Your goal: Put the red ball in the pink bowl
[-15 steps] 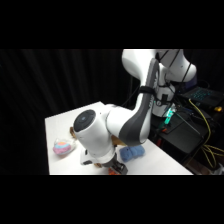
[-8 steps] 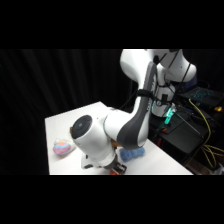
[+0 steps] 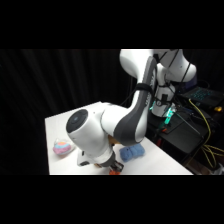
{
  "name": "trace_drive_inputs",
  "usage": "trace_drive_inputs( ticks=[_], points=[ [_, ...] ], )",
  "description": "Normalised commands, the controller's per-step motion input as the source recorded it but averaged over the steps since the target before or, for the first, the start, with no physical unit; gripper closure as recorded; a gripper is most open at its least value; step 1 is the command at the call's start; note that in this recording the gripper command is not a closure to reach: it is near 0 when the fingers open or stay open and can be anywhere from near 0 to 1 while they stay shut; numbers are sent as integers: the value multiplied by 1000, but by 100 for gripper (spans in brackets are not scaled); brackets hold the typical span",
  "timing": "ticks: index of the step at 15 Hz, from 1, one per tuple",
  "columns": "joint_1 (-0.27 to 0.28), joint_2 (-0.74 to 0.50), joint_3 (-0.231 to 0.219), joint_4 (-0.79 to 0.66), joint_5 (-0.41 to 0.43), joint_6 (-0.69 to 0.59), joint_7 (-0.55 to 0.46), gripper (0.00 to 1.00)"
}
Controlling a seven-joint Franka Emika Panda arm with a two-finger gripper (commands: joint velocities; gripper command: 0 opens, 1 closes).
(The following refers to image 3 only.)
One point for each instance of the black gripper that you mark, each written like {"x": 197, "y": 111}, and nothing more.
{"x": 115, "y": 164}

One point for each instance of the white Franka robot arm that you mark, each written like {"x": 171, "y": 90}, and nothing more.
{"x": 88, "y": 131}

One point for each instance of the blue fluffy cloth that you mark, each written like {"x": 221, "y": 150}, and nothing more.
{"x": 132, "y": 152}

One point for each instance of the pastel multicoloured plush toy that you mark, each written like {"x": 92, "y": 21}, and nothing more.
{"x": 63, "y": 147}

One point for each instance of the black robot stand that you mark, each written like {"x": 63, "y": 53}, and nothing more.
{"x": 180, "y": 136}

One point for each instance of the black laptop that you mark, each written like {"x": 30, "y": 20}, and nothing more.
{"x": 205, "y": 95}

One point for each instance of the black curtain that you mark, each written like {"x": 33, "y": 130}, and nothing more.
{"x": 33, "y": 86}

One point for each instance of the small yellow object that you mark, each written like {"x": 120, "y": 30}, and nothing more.
{"x": 218, "y": 108}

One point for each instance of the brass camera mount bracket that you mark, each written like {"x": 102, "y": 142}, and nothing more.
{"x": 115, "y": 141}

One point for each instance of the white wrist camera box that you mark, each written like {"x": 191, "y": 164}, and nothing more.
{"x": 83, "y": 159}

